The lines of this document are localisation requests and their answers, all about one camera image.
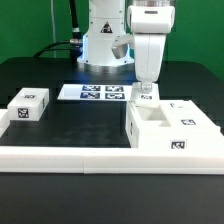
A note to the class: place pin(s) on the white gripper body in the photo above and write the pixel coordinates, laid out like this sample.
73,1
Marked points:
149,26

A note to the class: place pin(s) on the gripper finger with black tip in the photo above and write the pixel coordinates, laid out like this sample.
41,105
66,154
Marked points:
146,87

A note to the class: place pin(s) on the white cabinet door panel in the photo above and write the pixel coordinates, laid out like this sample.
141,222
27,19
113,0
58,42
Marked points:
184,114
144,94

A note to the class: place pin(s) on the white cabinet body box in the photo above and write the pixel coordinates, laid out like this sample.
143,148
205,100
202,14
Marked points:
148,128

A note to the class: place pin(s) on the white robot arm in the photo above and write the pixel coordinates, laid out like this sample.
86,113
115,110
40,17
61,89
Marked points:
125,32

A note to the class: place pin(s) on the white cabinet top block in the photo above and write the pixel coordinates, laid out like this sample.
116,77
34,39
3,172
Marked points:
29,104

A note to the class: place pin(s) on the white marker sheet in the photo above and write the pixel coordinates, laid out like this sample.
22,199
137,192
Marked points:
95,92

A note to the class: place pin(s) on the white L-shaped obstacle frame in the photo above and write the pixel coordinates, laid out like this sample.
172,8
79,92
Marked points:
89,160

